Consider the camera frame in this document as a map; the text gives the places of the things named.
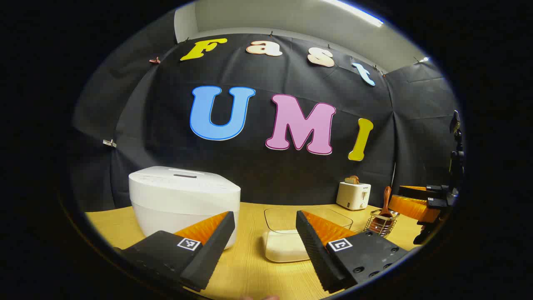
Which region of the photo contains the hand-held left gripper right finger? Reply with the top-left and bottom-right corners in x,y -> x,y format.
296,210 -> 411,294

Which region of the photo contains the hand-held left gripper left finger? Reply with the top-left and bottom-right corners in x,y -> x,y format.
115,211 -> 236,292

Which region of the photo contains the white rice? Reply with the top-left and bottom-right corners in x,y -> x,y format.
263,230 -> 311,263

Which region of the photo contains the wire chopstick holder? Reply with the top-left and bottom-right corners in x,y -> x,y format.
364,209 -> 400,238

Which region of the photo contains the white rice cooker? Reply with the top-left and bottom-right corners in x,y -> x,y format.
128,166 -> 241,250

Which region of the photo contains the clear glass container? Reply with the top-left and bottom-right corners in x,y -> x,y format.
262,207 -> 354,263

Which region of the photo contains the white toaster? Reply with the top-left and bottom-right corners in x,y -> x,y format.
336,182 -> 371,210

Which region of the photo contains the black backdrop cloth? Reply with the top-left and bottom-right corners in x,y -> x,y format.
69,33 -> 463,213

